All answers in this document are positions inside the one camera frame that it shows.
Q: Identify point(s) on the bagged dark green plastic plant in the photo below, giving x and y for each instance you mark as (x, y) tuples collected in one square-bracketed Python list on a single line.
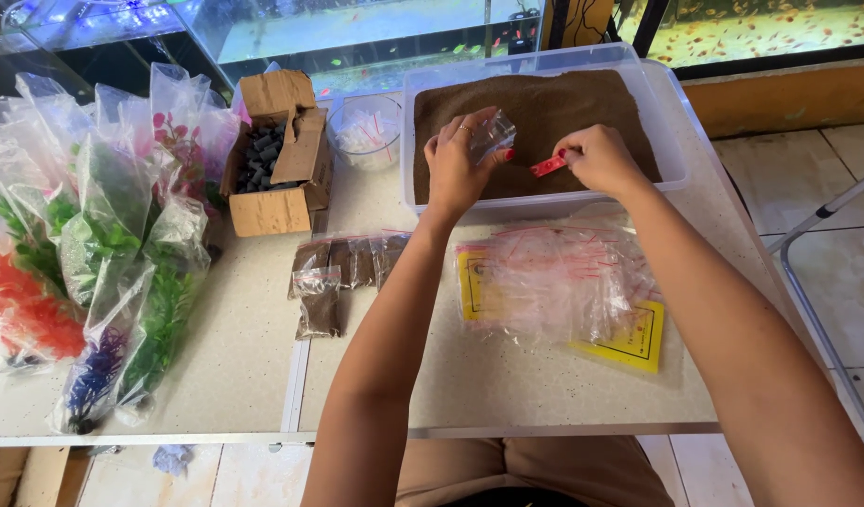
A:
[(164, 317)]

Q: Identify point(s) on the bagged orange plastic plant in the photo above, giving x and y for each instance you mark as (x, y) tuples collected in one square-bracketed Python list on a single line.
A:
[(23, 317)]

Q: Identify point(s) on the black aquarium pump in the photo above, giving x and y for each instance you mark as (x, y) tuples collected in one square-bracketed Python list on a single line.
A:
[(522, 32)]

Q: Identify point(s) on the blue-lit glass aquarium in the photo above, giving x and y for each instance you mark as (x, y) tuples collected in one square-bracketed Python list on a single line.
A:
[(73, 28)]

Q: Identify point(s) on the small clear zip bag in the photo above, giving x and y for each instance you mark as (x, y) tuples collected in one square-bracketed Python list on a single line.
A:
[(494, 134)]

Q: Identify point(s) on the clear plastic tub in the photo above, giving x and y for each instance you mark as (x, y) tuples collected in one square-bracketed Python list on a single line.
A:
[(657, 105)]

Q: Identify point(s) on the brown granules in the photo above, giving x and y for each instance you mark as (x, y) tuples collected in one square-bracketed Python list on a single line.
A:
[(544, 98)]

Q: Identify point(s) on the open cardboard box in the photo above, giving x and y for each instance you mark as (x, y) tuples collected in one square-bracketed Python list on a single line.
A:
[(291, 162)]

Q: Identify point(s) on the aquarium with orange fish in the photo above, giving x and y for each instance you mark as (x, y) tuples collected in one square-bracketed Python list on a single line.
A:
[(762, 28)]

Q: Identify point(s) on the person's right hand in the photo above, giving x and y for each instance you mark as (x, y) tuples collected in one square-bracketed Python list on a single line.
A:
[(604, 162)]

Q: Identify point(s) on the glass aquarium with small fish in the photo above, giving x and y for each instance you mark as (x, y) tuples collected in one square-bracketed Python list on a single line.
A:
[(354, 35)]

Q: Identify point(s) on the heap of black foam cylinders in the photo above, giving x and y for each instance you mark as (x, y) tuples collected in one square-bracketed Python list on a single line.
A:
[(259, 158)]

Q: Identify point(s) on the bagged light green plastic plant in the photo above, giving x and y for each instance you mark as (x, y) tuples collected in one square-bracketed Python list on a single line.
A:
[(104, 232)]

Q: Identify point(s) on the bagged pink plastic plant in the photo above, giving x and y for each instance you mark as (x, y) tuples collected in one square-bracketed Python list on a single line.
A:
[(189, 151)]

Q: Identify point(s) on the bagged purple plastic plant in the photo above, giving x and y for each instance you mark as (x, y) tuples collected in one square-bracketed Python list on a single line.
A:
[(94, 373)]

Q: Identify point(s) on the group of filled brown packets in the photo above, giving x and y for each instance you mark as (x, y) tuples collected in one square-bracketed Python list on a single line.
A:
[(319, 303)]

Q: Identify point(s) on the clear plastic bowl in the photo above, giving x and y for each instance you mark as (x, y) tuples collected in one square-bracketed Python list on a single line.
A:
[(347, 151)]

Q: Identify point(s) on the person's left hand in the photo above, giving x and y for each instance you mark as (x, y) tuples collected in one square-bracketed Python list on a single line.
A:
[(456, 169)]

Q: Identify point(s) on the bunch of bowl zip bags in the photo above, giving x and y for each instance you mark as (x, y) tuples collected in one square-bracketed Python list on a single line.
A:
[(365, 134)]

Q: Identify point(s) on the yellow label bag pack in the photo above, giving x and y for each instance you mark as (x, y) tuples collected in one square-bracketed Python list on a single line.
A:
[(632, 341), (474, 285)]

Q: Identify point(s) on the metal folding chair frame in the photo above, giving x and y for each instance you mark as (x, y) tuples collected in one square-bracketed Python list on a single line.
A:
[(805, 296)]

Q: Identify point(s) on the red plastic scoop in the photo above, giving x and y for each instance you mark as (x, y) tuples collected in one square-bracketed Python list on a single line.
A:
[(546, 166)]

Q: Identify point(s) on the crumpled blue paper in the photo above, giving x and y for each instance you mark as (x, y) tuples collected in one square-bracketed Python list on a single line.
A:
[(173, 459)]

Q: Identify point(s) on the bagged green leafy plastic plant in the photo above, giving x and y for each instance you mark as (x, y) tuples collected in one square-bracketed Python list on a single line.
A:
[(20, 211)]

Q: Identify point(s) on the orange aquarium stand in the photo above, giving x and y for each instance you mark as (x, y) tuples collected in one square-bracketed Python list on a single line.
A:
[(784, 98)]

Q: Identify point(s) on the pile of empty zip bags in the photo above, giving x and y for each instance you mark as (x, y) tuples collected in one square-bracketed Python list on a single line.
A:
[(558, 281)]

